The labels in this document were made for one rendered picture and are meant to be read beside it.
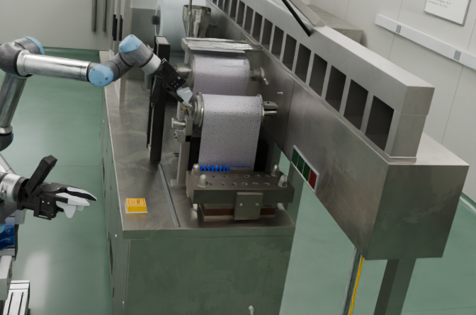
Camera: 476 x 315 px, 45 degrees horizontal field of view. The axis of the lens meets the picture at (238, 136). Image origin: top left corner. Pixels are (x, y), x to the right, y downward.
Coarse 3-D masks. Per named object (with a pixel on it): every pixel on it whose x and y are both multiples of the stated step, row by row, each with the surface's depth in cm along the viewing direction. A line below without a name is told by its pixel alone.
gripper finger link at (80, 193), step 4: (68, 188) 160; (72, 188) 161; (76, 188) 161; (68, 192) 159; (72, 192) 159; (76, 192) 159; (80, 192) 159; (84, 192) 159; (76, 196) 159; (80, 196) 159; (84, 196) 159; (88, 196) 159; (92, 196) 158; (76, 208) 161; (80, 208) 161
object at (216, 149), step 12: (204, 144) 230; (216, 144) 232; (228, 144) 233; (240, 144) 234; (252, 144) 236; (204, 156) 232; (216, 156) 234; (228, 156) 235; (240, 156) 236; (252, 156) 238
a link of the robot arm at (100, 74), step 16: (0, 48) 215; (16, 48) 214; (0, 64) 213; (16, 64) 210; (32, 64) 210; (48, 64) 209; (64, 64) 208; (80, 64) 207; (96, 64) 207; (112, 64) 210; (80, 80) 209; (96, 80) 204; (112, 80) 208
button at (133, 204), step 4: (128, 200) 222; (132, 200) 222; (136, 200) 223; (140, 200) 223; (144, 200) 224; (128, 204) 220; (132, 204) 220; (136, 204) 220; (140, 204) 221; (144, 204) 221; (128, 208) 218; (132, 208) 218; (136, 208) 219; (140, 208) 219; (144, 208) 220
